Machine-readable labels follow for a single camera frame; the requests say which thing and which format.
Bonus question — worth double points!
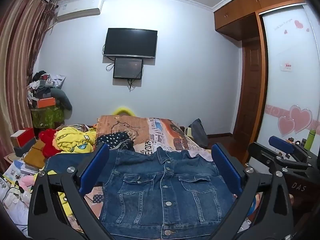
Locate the black wall television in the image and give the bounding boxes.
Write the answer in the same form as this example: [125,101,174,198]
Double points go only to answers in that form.
[103,28,158,59]

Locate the red white box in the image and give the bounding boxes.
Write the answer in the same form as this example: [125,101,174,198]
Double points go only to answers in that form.
[10,127,34,147]

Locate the small black wall monitor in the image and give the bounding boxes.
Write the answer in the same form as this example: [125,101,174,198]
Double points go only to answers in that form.
[113,57,144,80]

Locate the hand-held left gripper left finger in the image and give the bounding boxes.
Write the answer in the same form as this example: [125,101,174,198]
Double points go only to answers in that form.
[27,142,118,240]

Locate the navy dotted cloth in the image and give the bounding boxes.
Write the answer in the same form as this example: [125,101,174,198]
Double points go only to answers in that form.
[96,131,136,152]

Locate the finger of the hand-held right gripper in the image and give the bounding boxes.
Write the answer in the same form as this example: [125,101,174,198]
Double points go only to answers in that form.
[268,135,320,167]
[247,142,311,172]

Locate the printed papers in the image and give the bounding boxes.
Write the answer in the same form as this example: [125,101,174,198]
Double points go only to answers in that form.
[0,159,38,182]

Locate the green patterned cloth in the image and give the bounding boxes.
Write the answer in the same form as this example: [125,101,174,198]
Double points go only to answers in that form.
[31,104,66,130]

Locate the yellow plastic object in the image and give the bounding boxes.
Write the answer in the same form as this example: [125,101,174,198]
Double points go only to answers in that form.
[111,106,137,118]

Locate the wooden overhead cabinet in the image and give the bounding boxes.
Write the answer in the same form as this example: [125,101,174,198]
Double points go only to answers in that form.
[214,0,307,41]

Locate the blue denim jacket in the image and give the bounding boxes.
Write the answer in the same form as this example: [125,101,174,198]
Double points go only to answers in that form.
[45,146,238,240]

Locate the yellow cartoon garment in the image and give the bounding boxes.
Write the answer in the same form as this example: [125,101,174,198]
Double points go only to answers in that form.
[54,126,97,155]

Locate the grey bag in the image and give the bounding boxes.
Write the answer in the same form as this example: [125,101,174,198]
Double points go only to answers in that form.
[187,118,209,148]

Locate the white heart-patterned wardrobe door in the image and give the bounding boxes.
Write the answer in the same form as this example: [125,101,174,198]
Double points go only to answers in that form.
[257,2,320,153]

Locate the striped brown curtain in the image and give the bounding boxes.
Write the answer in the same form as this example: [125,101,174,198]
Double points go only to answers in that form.
[0,0,58,173]

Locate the orange box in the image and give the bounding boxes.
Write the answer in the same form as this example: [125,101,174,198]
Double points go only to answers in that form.
[36,96,56,109]

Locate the pink plush toy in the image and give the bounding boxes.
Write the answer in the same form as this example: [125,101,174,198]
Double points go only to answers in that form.
[18,174,36,188]

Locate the grey box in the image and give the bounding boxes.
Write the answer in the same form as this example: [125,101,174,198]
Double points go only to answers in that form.
[14,137,38,158]

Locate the green bottle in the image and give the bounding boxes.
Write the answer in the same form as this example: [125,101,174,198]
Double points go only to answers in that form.
[303,129,317,151]

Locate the white air conditioner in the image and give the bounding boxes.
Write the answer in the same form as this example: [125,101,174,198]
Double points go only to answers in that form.
[56,0,104,22]

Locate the grey pillow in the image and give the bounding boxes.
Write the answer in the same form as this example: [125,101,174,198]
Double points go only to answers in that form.
[50,88,73,112]

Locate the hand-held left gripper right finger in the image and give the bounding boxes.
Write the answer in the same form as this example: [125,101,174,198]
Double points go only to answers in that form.
[204,142,295,240]

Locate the pile of mixed clutter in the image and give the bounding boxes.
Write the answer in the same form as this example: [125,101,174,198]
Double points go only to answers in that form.
[26,70,67,99]

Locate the red garment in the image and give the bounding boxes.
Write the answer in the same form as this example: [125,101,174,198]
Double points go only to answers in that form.
[38,128,62,158]

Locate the brown cloth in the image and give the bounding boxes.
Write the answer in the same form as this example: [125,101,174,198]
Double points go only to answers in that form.
[23,140,47,171]

